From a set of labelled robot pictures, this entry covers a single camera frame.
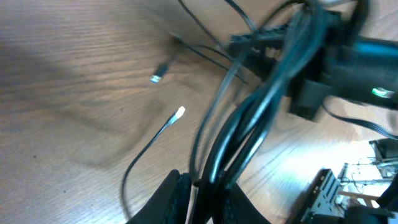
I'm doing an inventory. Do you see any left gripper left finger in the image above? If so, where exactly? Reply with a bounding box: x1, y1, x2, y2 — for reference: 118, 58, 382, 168
127, 170, 192, 224

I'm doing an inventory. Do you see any black cable bundle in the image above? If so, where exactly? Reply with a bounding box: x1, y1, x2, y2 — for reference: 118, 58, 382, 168
119, 0, 371, 224

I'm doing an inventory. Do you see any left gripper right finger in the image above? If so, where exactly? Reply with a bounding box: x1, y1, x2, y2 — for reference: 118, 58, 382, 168
214, 184, 271, 224

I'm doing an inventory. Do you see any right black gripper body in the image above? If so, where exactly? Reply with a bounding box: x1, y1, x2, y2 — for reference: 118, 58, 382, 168
279, 12, 340, 123

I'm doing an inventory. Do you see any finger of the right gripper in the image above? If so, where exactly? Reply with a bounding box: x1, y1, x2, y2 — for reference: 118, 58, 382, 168
228, 26, 287, 80

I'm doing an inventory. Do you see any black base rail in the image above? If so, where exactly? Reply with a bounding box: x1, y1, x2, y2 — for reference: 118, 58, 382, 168
286, 169, 342, 224

